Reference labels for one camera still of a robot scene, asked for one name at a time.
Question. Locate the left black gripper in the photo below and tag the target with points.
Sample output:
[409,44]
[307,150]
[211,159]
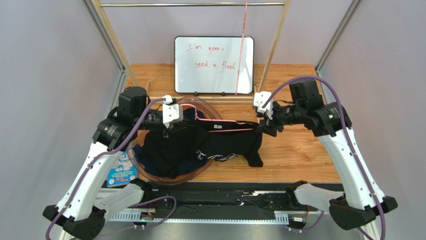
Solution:
[173,127]

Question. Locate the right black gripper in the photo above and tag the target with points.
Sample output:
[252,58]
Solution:
[269,121]

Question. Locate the black floral t-shirt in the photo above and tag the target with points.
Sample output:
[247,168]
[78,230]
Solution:
[224,146]

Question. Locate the pink wire hanger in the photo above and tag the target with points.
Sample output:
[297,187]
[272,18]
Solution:
[241,48]
[192,112]

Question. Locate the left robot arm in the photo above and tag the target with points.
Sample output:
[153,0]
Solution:
[80,213]

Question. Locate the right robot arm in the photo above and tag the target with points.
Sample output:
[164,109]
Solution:
[361,201]

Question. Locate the transparent brown plastic basin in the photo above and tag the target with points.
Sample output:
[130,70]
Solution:
[203,107]

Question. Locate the navy blue garment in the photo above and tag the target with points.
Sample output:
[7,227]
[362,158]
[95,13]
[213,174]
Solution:
[170,156]

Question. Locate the blue illustrated booklet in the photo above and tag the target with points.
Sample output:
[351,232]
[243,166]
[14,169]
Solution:
[122,172]

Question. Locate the whiteboard with red writing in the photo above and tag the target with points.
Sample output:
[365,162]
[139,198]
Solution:
[209,65]

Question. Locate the metal hanging rod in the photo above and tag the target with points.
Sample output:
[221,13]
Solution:
[209,4]

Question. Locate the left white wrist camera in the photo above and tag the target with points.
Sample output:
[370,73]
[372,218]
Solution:
[172,112]

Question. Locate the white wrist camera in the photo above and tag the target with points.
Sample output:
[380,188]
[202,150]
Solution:
[172,112]
[263,104]

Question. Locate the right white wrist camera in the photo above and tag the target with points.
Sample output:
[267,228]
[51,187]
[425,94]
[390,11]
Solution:
[263,104]

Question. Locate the wooden clothes rack frame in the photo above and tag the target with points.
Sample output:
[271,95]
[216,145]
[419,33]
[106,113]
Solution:
[283,14]

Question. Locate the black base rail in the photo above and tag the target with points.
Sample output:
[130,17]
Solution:
[221,201]

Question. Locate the left aluminium frame post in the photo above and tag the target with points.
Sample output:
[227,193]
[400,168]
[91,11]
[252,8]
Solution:
[105,29]

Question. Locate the aluminium frame post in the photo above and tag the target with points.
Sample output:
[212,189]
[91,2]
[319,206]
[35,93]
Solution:
[338,33]
[105,29]

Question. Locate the right aluminium frame post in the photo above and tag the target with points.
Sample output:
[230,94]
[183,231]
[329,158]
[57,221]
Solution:
[338,33]

